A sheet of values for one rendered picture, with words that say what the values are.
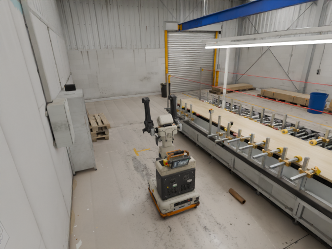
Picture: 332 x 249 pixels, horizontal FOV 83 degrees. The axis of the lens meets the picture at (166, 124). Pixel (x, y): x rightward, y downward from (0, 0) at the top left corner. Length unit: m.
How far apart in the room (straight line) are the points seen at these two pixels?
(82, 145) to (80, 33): 6.88
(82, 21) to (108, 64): 2.03
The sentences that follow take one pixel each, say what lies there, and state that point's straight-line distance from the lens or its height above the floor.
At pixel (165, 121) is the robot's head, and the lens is 2.71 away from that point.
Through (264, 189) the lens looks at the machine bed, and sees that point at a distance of 3.53.
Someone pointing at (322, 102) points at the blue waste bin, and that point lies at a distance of 8.68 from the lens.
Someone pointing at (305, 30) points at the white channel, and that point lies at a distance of 2.87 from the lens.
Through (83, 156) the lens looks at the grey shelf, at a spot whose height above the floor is 0.37.
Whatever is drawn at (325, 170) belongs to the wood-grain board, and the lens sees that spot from 2.95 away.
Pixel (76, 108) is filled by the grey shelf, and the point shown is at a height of 1.35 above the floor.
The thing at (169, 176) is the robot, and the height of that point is 0.67.
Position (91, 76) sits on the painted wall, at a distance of 10.03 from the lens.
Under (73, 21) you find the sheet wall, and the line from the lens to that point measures 10.06.
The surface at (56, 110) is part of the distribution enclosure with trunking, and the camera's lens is 2.81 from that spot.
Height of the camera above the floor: 2.25
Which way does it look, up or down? 21 degrees down
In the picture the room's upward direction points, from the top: 2 degrees counter-clockwise
